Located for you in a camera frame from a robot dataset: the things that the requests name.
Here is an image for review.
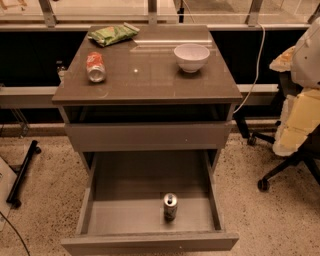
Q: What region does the red soda can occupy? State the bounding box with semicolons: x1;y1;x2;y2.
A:
86;52;106;83

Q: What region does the black office chair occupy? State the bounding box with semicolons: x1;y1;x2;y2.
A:
246;71;320;192

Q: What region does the white floor board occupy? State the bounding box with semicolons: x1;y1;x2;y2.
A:
0;157;16;232

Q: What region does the open grey middle drawer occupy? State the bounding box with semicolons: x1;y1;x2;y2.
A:
62;150;239;256

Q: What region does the metal window rail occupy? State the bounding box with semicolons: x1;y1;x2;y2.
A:
0;0;320;30

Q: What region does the closed grey upper drawer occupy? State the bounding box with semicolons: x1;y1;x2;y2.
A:
65;122;231;152

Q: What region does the silver blue redbull can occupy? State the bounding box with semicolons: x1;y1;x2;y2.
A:
163;193;178;221

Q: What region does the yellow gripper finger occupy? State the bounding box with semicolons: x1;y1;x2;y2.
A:
273;89;320;156
269;46;295;72

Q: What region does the green chip bag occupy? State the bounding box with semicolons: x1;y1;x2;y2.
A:
88;23;140;47

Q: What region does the black stand leg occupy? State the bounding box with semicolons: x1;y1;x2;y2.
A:
6;140;41;208

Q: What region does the black floor cable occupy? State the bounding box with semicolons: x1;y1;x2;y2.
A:
0;211;32;256

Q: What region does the white cable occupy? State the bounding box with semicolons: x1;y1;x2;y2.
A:
232;23;267;115

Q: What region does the white bowl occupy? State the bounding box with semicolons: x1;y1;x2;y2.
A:
174;44;210;73

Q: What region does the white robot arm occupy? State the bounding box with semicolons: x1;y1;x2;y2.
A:
269;18;320;156

